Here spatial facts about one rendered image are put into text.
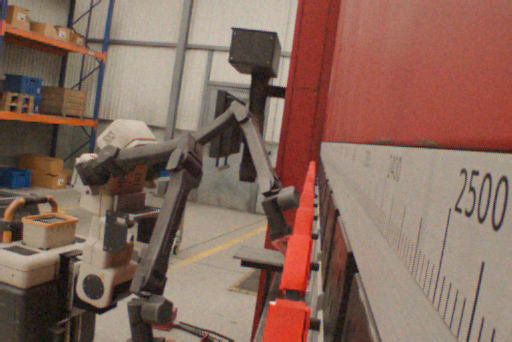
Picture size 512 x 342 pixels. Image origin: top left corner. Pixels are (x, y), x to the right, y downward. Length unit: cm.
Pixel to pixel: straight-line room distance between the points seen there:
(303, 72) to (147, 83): 782
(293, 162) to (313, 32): 65
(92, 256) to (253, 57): 135
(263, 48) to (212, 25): 712
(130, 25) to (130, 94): 138
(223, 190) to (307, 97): 701
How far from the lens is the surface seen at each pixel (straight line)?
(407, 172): 16
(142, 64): 1042
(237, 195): 944
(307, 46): 265
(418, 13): 19
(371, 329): 19
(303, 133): 261
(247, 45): 283
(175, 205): 146
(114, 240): 201
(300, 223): 65
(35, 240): 228
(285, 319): 27
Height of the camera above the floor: 140
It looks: 4 degrees down
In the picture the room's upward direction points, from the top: 8 degrees clockwise
